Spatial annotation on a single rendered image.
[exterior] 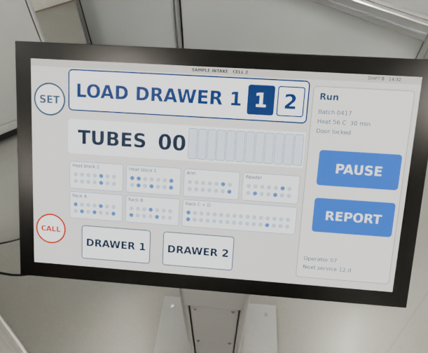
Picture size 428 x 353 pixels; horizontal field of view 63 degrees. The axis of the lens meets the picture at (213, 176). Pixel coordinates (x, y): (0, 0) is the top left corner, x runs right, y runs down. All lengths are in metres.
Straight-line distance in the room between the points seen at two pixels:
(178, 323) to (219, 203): 1.05
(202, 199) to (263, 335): 1.05
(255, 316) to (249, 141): 1.10
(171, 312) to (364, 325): 0.76
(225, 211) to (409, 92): 0.26
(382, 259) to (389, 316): 1.16
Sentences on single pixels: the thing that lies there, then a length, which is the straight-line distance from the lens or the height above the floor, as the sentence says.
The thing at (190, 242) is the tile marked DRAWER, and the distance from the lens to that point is 0.47.
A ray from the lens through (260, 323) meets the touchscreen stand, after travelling 1.46.
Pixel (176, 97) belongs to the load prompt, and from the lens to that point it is 0.45.
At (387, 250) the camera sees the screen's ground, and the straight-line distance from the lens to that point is 0.50.
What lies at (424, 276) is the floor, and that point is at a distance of 1.81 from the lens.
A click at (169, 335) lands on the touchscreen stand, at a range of 1.45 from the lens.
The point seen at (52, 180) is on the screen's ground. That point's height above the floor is 1.07.
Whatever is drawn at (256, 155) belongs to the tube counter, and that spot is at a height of 1.10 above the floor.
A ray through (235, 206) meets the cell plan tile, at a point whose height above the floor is 1.05.
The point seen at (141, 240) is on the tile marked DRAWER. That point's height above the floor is 1.01.
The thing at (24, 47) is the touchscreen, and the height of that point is 1.19.
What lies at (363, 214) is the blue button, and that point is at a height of 1.05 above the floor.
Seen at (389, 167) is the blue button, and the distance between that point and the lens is 0.48.
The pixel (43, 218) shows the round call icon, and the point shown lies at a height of 1.03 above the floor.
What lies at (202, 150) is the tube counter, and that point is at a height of 1.10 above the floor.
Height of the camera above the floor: 1.41
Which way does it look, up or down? 48 degrees down
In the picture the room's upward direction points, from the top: straight up
